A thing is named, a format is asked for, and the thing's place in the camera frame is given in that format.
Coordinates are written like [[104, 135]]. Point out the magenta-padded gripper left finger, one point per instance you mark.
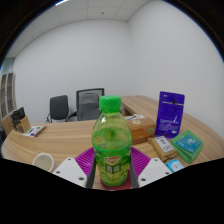
[[70, 170]]

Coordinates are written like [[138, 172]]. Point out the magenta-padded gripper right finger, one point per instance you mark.
[[152, 170]]

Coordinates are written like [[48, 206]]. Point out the small blue white packet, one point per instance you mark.
[[175, 165]]

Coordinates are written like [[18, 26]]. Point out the brown packet with white label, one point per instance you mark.
[[162, 148]]

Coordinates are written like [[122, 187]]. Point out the white cup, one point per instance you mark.
[[43, 162]]

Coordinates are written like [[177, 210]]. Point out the brown cardboard box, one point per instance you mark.
[[143, 130]]

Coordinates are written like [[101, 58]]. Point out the green drink bottle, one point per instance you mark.
[[111, 140]]

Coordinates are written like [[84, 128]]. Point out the white green flat packet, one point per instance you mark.
[[34, 131]]

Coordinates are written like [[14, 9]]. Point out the white paper card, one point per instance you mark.
[[135, 117]]

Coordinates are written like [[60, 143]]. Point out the purple standing pouch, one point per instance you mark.
[[170, 113]]

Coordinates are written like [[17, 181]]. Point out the dark grey office chair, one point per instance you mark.
[[59, 107]]

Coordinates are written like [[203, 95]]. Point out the grey mesh office chair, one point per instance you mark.
[[88, 107]]

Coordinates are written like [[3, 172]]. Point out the open cardboard box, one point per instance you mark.
[[16, 122]]

